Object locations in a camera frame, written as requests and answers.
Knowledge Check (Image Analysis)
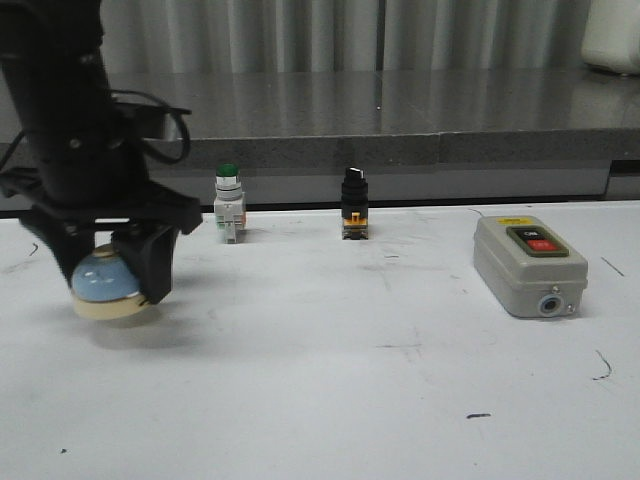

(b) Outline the blue and cream call bell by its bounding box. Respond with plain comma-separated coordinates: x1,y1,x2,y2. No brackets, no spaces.
71,244,150,320

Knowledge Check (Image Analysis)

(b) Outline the grey on off switch box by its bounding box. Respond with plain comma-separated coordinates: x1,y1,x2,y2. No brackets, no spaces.
473,216,588,318

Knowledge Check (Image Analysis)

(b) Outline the black selector switch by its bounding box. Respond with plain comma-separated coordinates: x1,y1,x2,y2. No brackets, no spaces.
341,167,369,240

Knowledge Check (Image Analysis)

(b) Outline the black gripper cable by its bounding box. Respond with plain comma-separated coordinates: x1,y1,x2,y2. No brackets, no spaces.
0,89,194,171

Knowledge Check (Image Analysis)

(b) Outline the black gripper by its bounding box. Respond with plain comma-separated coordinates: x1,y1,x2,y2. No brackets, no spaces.
1,107,202,304

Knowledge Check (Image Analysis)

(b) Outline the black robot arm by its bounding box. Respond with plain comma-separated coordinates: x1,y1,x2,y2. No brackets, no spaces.
1,1,202,304

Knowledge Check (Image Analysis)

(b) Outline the grey stone counter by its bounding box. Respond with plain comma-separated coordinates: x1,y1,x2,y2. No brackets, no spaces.
111,68,639,207

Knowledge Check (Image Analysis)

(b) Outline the green push button switch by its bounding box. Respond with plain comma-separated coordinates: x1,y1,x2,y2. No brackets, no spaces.
214,163,246,244

